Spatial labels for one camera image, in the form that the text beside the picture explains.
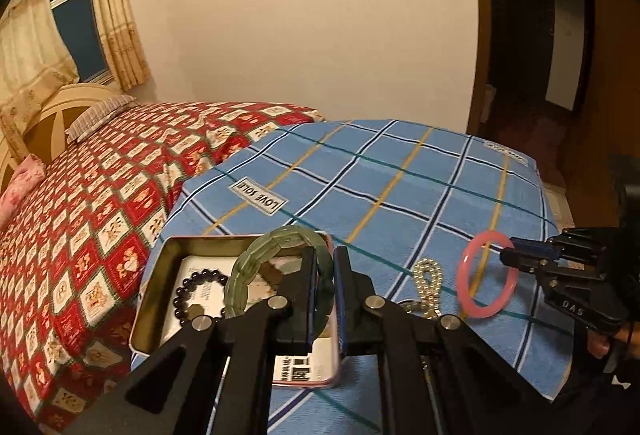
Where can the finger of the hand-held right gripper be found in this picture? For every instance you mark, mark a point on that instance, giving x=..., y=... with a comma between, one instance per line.
x=530, y=245
x=520, y=260

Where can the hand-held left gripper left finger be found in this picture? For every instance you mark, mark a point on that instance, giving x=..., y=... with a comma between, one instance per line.
x=306, y=310

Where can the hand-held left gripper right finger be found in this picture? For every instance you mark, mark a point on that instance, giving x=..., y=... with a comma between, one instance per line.
x=342, y=305

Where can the pink bangle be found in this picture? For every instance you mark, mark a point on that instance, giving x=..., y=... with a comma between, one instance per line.
x=461, y=277

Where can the pink metal tin box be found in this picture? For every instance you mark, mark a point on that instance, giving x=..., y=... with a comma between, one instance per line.
x=150, y=300

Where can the person's right hand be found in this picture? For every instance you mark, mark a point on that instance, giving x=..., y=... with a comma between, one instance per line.
x=602, y=345

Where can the blue plaid cloth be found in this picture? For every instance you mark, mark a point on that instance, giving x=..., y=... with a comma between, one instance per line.
x=375, y=175

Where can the dark wooden door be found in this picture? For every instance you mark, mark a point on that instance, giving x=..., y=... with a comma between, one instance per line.
x=520, y=25

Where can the red patterned bedspread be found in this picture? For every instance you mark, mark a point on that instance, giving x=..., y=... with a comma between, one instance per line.
x=100, y=215

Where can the striped pillow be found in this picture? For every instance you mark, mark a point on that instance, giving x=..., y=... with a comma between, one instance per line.
x=100, y=115

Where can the pink pillow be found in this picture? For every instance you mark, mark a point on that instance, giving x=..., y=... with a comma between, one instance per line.
x=20, y=185

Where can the cream wooden headboard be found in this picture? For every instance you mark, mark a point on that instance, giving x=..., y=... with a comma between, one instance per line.
x=65, y=105

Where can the narrow beige curtain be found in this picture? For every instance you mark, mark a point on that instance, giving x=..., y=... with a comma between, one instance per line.
x=117, y=15

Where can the window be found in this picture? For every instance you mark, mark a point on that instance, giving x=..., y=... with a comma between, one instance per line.
x=80, y=30

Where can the wide beige curtain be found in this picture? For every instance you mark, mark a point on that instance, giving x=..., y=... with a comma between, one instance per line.
x=30, y=55

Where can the wooden door frame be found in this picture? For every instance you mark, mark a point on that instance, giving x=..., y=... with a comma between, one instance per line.
x=480, y=40

